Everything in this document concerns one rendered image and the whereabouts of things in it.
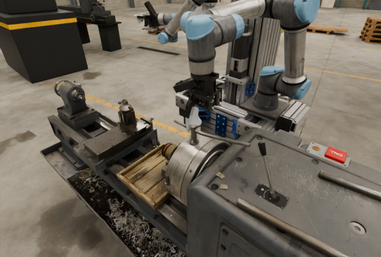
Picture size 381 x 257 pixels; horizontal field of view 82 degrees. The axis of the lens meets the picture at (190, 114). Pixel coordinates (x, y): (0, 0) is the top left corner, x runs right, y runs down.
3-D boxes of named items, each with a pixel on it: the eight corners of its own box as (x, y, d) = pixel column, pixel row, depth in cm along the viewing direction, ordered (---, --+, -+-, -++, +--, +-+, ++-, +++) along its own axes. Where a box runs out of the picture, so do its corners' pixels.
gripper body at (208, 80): (209, 114, 69) (208, 80, 61) (187, 106, 73) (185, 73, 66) (222, 102, 73) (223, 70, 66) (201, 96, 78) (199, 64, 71)
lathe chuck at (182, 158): (224, 171, 114) (224, 125, 96) (184, 218, 96) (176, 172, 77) (210, 163, 119) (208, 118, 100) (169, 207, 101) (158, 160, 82)
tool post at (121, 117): (136, 121, 141) (134, 108, 135) (126, 126, 136) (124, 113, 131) (129, 117, 145) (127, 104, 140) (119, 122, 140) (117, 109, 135)
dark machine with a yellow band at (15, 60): (89, 68, 523) (64, -29, 422) (32, 84, 445) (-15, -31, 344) (58, 54, 626) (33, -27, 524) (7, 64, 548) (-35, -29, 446)
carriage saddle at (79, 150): (158, 135, 154) (157, 129, 151) (97, 173, 123) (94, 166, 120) (132, 121, 170) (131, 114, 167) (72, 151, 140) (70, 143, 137)
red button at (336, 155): (345, 156, 79) (347, 152, 78) (342, 165, 76) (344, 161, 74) (327, 150, 83) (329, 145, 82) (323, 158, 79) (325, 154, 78)
